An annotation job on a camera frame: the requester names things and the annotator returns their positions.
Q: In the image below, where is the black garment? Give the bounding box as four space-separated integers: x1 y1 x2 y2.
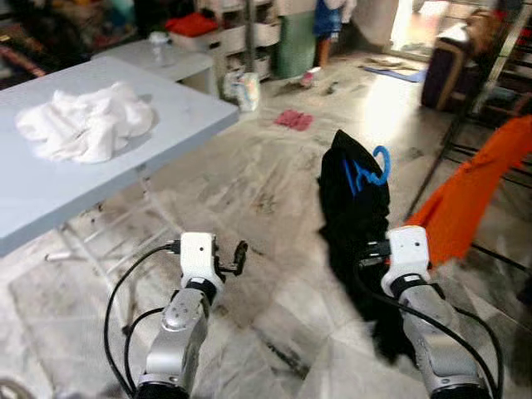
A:
318 130 416 367

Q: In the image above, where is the blue plastic hanger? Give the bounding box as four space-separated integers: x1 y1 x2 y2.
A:
342 145 392 197

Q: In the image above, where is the orange shirt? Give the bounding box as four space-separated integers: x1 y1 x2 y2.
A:
405 115 532 265

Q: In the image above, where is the red floor cloth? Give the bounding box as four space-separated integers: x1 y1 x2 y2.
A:
273 108 315 133

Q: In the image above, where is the grey folding table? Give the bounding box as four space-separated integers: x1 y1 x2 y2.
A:
0 56 241 288

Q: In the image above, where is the white plastic bag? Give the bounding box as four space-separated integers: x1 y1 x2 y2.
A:
222 71 262 113

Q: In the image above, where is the blue floor mat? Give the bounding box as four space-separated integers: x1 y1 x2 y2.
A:
362 65 427 84

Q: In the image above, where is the dark purple suitcase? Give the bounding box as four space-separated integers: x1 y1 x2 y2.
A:
419 23 485 113

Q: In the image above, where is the beige cloth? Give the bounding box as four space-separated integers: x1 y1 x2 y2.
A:
366 53 410 69

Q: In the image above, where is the white crumpled cloth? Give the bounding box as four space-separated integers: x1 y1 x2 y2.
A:
14 81 158 165

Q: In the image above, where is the small white table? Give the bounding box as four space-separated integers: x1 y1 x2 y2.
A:
91 39 220 97

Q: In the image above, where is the white shelf unit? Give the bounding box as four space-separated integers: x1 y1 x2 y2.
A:
165 0 283 81

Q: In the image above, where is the black drying rack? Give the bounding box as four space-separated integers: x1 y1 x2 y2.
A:
405 0 532 221

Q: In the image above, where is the clear glass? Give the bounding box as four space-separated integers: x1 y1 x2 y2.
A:
147 31 174 68

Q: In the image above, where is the red bundle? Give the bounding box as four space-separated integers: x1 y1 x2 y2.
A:
163 12 219 39

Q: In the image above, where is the person in blue shorts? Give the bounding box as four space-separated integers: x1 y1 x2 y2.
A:
313 0 358 69

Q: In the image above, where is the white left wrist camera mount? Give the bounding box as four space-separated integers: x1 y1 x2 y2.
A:
180 233 219 288

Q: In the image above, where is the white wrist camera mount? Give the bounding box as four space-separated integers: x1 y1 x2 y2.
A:
387 225 432 288
180 233 219 288

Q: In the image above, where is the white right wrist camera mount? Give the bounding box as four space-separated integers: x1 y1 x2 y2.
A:
387 225 432 288

